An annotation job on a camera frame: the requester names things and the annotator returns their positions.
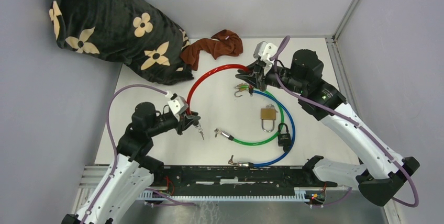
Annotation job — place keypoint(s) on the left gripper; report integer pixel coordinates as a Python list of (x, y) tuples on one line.
[(184, 122)]

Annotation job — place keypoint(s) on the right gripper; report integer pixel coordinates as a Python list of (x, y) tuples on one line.
[(259, 78)]

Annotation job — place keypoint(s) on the red cable lock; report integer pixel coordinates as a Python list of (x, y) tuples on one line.
[(207, 75)]

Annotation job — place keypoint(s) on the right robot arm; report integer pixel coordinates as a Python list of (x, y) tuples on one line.
[(303, 79)]

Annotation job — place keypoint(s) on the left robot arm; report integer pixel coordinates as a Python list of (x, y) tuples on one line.
[(132, 170)]

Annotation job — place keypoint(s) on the small brass padlock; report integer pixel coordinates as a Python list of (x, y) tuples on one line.
[(240, 88)]

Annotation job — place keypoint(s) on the brown towel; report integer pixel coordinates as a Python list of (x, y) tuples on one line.
[(225, 42)]

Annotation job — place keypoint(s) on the black padlock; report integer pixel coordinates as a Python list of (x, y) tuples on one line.
[(284, 137)]

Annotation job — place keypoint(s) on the black floral plush blanket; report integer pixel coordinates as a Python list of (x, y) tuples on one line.
[(130, 32)]

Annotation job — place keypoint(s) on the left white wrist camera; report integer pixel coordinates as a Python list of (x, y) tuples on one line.
[(177, 104)]

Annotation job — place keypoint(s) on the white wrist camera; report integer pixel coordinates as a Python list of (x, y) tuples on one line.
[(264, 52), (177, 104)]

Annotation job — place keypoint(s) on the green cable lock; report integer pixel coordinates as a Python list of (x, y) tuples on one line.
[(281, 111)]

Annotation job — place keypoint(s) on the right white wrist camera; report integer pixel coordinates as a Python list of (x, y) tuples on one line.
[(264, 52)]

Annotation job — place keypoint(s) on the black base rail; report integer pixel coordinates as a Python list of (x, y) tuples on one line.
[(221, 181)]

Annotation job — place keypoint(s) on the aluminium frame rail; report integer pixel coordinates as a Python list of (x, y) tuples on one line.
[(347, 87)]

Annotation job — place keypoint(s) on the white cable duct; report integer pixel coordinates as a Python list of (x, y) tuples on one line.
[(297, 196)]

